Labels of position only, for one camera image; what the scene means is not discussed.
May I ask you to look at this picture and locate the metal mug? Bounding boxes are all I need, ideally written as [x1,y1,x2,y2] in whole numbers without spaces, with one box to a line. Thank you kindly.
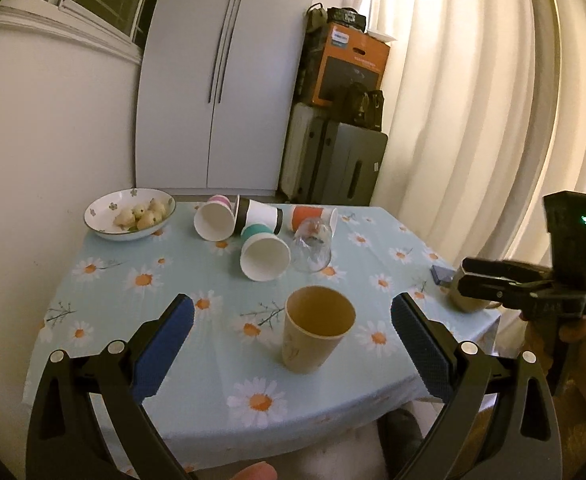
[447,264,499,313]

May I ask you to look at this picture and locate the person's left hand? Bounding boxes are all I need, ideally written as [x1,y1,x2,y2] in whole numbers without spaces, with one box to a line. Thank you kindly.
[230,462,278,480]

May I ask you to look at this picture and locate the pink white paper cup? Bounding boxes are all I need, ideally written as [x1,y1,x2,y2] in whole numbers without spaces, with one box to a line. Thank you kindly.
[193,195,235,242]

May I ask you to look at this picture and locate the black bag on suitcase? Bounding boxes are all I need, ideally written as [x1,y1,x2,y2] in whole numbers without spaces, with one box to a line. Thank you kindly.
[331,82,384,132]

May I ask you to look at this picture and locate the white double door wardrobe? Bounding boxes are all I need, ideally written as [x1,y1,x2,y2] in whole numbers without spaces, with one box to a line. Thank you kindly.
[135,0,311,196]

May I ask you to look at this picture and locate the person's right hand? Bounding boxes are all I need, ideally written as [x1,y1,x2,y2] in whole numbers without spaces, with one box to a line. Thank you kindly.
[519,311,586,441]

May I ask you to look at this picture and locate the clear glass tumbler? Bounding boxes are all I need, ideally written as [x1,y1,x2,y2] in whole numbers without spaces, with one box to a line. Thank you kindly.
[291,217,332,273]

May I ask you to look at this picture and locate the black striped white paper cup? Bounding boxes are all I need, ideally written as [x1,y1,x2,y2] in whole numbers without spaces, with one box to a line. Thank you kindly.
[233,195,283,235]

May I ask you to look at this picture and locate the orange black cardboard box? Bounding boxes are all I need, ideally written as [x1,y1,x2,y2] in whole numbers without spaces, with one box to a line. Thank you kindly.
[294,23,389,107]

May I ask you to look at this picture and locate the floral white bowl with fruit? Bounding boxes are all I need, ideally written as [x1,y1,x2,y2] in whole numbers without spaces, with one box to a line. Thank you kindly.
[84,188,176,242]

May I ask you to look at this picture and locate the orange white paper cup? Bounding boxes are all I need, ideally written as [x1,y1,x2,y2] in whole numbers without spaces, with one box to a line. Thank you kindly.
[289,205,337,235]

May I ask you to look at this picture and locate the brown paper cup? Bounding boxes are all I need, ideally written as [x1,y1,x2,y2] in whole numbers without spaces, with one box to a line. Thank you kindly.
[281,285,356,374]

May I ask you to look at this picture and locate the cream curtain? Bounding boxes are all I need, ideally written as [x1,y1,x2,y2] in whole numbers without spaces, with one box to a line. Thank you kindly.
[344,0,586,264]

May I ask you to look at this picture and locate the white window frame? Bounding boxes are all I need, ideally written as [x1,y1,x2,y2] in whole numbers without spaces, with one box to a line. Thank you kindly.
[0,0,157,65]

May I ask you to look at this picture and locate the teal white paper cup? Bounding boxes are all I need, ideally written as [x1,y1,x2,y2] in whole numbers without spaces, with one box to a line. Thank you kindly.
[240,223,291,282]

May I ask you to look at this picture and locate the black items atop box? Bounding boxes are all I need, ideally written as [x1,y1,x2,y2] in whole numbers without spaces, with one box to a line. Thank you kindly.
[306,2,367,34]

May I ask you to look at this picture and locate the daisy print blue tablecloth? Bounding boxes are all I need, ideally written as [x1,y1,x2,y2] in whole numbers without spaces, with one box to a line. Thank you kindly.
[23,204,499,469]

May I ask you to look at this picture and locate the dark grey suitcase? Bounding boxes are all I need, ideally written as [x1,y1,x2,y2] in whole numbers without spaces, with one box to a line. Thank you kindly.
[279,103,387,206]

